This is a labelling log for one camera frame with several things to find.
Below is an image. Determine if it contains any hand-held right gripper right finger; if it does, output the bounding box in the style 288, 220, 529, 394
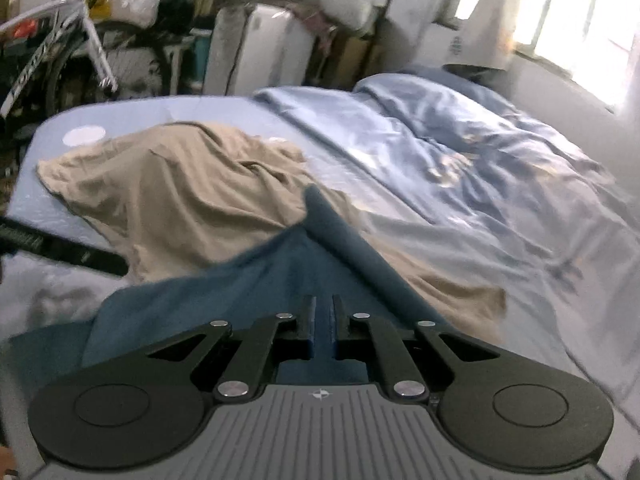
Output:
329, 295, 501, 403

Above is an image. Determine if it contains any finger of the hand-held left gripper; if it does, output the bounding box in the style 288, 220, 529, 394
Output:
0, 216, 128, 278

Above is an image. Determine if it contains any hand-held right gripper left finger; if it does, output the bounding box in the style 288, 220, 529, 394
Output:
145, 295, 318, 403

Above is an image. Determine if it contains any dark blue shirt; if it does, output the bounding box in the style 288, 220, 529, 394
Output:
10, 185, 451, 386

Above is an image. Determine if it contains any beige shirt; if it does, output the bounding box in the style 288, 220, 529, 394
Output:
36, 121, 508, 346

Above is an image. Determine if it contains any light blue printed duvet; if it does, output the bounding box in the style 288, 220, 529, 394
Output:
252, 65, 640, 411

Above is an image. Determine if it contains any white bicycle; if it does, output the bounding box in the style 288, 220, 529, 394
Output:
0, 0, 173, 121

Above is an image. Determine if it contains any teal plastic container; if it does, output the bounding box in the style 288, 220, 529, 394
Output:
192, 30, 213, 83

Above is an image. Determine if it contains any cardboard box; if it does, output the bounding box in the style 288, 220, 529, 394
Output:
310, 30, 386, 88

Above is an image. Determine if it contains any pink cloth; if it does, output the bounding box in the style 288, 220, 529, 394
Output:
285, 2, 341, 51

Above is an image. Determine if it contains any printed window curtain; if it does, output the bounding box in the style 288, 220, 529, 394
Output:
442, 0, 531, 71

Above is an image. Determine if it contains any window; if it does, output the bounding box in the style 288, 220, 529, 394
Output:
452, 0, 640, 111

